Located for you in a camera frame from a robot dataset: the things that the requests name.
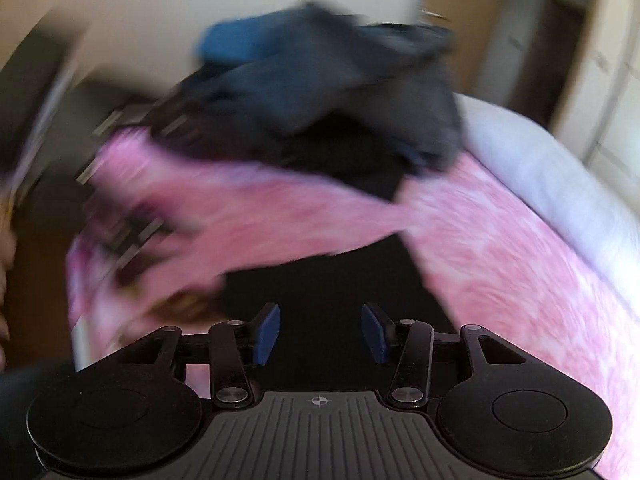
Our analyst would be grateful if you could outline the grey denim jeans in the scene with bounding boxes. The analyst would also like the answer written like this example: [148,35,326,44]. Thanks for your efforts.
[280,22,465,175]

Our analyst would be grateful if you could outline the white wardrobe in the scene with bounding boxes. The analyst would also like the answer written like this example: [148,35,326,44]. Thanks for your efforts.
[550,0,640,182]

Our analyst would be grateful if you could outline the white striped quilt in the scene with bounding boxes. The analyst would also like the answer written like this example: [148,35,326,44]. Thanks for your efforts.
[457,95,640,307]

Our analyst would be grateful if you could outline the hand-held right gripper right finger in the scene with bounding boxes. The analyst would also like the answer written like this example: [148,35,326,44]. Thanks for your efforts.
[361,302,526,407]

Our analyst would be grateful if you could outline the pink rose blanket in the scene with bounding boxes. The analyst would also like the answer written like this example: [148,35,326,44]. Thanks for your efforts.
[67,129,640,480]

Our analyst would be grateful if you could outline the blue denim jeans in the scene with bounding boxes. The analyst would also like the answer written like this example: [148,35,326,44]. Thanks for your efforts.
[194,2,351,126]

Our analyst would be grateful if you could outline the black pants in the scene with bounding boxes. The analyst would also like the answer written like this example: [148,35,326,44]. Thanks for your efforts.
[220,237,458,396]

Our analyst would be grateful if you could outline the wooden door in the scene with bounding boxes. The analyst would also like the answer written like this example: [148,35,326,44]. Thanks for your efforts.
[424,0,512,97]

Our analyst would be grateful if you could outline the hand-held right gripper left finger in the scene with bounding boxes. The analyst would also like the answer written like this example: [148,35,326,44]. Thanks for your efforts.
[115,302,280,408]

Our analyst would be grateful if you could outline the person's left hand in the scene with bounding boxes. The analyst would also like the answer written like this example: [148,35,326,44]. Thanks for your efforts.
[0,220,18,361]

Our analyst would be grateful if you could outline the black garment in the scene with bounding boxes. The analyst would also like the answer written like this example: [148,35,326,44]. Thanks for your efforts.
[150,105,408,204]

